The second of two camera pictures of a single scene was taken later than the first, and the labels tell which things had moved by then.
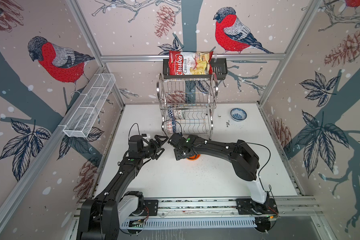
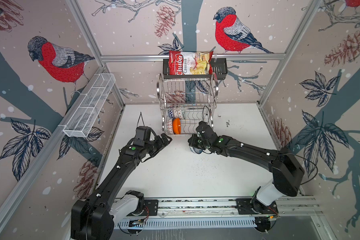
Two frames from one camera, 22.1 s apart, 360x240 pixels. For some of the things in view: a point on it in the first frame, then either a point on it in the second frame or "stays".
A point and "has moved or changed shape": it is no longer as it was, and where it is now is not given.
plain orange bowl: (193, 158) → (176, 126)
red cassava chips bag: (190, 62) stays
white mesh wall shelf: (79, 122) stays
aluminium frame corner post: (78, 14) stays
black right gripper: (177, 157) → (192, 143)
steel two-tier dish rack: (187, 104) stays
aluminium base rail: (249, 213) stays
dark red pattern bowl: (175, 114) stays
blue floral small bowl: (238, 114) has moved or changed shape
